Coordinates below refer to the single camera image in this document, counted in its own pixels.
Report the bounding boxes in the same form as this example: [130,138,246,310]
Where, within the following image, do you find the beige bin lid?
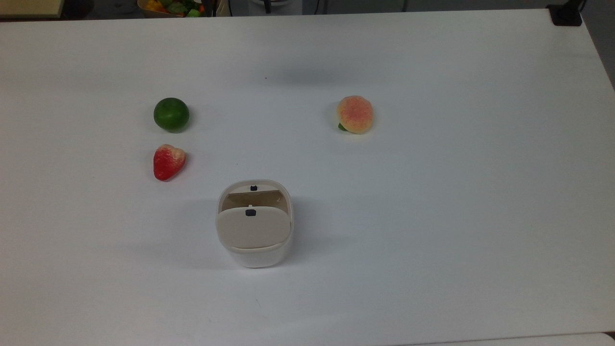
[215,205,292,250]

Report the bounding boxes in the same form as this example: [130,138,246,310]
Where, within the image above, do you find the white garbage bin body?
[215,179,295,269]

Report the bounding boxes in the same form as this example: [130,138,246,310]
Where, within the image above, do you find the box of toy fruits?
[137,0,215,18]

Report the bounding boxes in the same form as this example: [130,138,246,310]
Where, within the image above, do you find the orange pink toy peach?
[336,95,374,134]

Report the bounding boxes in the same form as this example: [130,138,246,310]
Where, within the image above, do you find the green lime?
[153,98,190,133]

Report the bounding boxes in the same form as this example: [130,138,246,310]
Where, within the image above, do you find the red toy strawberry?
[153,144,187,182]

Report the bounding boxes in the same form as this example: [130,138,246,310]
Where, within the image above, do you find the pale yellow board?
[0,0,65,19]

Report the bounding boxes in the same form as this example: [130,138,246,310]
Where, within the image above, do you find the black table clamp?
[547,0,585,27]

